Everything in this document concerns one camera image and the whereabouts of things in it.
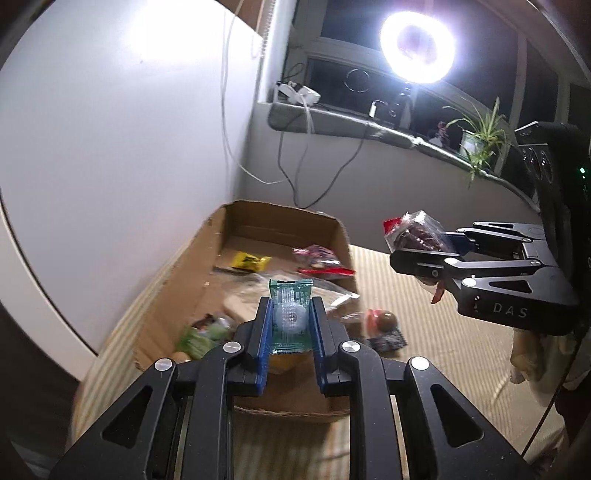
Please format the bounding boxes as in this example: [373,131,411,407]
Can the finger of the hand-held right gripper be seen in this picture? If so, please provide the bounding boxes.
[389,249,555,296]
[445,222,550,259]

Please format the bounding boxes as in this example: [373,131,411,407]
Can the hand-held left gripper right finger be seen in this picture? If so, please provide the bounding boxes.
[310,296,539,480]

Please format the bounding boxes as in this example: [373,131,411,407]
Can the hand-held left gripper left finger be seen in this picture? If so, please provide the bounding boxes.
[48,296,273,480]

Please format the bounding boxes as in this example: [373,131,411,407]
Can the green clear snack packet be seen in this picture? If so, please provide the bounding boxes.
[268,278,315,355]

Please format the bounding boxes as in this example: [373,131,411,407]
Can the bagged sliced bread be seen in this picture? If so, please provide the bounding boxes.
[222,275,361,374]

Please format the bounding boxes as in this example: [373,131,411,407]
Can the green snack bag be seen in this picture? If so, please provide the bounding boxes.
[178,314,236,361]

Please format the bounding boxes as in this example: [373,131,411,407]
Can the clear bag of red dates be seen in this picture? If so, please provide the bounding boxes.
[382,210,455,305]

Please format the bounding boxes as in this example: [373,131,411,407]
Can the yellow snack packet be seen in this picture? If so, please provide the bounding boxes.
[231,251,272,273]

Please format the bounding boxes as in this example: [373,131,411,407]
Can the pink candy wrapper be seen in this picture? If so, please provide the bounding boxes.
[292,244,342,269]

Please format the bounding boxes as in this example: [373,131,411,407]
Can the cardboard box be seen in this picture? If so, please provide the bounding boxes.
[131,199,361,423]

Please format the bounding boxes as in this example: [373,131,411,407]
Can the round brown pastry in wrapper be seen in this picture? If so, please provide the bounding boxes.
[365,309,398,335]

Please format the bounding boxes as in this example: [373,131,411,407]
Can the small patterned snack packet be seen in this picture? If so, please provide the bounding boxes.
[369,330,408,354]

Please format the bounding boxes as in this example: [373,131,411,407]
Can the beige cloth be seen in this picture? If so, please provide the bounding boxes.
[510,323,578,384]

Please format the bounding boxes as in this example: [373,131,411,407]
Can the potted spider plant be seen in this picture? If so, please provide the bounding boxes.
[442,97,513,188]

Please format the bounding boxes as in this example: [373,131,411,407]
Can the striped bed sheet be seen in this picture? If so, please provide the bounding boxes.
[74,240,573,480]

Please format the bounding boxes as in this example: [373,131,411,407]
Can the black light tripod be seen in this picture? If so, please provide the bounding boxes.
[390,85,416,127]

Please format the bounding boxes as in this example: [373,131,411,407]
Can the grey window sill mat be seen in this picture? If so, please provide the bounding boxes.
[268,102,541,213]

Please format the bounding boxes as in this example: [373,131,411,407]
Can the white power strip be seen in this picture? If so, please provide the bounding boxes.
[274,80,321,106]

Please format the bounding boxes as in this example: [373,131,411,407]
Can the long black cable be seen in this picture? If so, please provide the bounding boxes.
[295,124,370,209]

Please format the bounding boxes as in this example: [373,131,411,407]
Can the black coiled cable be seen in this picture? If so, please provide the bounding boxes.
[345,68,370,95]

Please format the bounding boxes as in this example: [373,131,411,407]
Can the bright ring light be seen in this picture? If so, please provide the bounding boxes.
[379,10,457,85]

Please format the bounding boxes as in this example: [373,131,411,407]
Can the long white cable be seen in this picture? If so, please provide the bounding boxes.
[221,0,296,185]

